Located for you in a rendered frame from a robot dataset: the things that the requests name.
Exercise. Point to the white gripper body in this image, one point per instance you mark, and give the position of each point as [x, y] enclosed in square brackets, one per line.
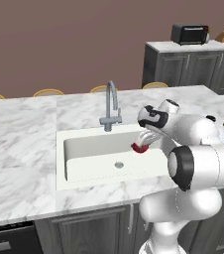
[149, 137]

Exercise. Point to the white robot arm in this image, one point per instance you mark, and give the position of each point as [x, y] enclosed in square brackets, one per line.
[196, 165]

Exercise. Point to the red onion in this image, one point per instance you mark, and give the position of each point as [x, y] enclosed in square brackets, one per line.
[139, 149]

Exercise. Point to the white sink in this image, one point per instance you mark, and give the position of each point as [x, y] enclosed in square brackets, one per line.
[94, 165]

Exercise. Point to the dark grey cupboard door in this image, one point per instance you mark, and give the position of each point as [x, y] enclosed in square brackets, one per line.
[90, 231]
[139, 236]
[219, 228]

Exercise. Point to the grey tap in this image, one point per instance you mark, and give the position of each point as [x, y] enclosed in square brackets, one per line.
[110, 109]

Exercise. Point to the dark grey cupboard run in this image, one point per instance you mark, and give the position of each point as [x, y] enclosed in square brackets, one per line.
[196, 69]

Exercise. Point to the black toaster oven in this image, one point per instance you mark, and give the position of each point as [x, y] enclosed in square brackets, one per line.
[189, 33]

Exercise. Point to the wooden knife block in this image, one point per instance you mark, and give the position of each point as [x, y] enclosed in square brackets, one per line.
[223, 35]

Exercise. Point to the black dishwasher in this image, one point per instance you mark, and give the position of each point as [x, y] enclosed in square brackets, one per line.
[11, 239]

